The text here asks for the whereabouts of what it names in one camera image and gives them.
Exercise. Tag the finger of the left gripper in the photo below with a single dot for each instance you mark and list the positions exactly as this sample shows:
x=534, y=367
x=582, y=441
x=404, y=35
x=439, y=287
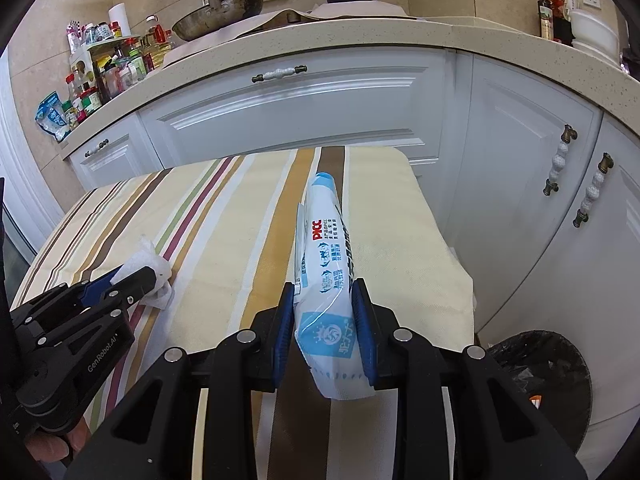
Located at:
x=52, y=325
x=74, y=298

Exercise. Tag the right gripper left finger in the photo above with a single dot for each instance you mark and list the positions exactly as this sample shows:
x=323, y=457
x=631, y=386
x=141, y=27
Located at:
x=194, y=401

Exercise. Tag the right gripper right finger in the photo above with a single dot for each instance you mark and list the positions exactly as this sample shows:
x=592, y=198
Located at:
x=459, y=415

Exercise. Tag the white tissue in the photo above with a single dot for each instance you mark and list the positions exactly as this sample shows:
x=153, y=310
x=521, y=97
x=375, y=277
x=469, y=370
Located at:
x=147, y=274

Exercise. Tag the white blue wipes packet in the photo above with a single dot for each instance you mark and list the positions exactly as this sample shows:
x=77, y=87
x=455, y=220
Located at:
x=325, y=328

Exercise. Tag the black trash bin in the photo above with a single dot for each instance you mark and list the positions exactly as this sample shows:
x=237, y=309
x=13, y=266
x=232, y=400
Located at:
x=551, y=370

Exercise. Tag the person's left hand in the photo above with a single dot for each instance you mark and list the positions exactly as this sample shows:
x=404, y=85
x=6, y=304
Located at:
x=48, y=448

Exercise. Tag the striped tablecloth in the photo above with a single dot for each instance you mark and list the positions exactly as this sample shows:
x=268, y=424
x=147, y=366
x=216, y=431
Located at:
x=227, y=229

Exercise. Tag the blue white seasoning bag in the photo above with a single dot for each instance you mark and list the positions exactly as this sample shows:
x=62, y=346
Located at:
x=50, y=117

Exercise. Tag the white spice rack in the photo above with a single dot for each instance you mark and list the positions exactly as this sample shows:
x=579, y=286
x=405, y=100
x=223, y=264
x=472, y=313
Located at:
x=106, y=66

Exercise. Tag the cooking oil bottle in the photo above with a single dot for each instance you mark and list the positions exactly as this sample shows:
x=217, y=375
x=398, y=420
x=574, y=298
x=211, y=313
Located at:
x=157, y=42

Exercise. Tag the paper towel roll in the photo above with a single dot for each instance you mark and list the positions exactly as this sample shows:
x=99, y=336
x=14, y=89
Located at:
x=118, y=14

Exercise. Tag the steel wok pan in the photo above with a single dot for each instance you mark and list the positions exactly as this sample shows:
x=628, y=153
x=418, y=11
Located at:
x=215, y=15

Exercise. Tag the beige stove cover cloth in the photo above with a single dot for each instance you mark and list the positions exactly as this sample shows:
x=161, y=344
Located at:
x=282, y=18

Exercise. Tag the red packaged goods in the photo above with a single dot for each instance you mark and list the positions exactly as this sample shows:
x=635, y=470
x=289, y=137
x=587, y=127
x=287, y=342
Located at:
x=562, y=29

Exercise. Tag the dark sauce bottle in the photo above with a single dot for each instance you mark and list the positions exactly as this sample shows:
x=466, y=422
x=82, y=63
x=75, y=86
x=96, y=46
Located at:
x=545, y=16

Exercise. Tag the white stacked bowls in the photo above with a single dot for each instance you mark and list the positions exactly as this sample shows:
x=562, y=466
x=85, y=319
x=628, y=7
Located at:
x=594, y=37

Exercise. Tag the small drawer handle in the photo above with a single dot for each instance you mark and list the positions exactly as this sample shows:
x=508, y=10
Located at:
x=99, y=147

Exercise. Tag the wide drawer handle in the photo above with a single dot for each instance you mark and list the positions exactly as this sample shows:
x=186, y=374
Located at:
x=279, y=73

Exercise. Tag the right cabinet door handle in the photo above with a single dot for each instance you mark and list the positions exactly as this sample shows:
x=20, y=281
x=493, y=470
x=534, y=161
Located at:
x=593, y=190

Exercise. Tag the cabinet door handle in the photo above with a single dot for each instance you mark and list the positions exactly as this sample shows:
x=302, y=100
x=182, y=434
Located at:
x=558, y=161
x=593, y=190

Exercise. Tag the left cabinet door handle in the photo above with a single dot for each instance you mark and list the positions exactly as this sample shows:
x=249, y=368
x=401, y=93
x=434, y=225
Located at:
x=558, y=161

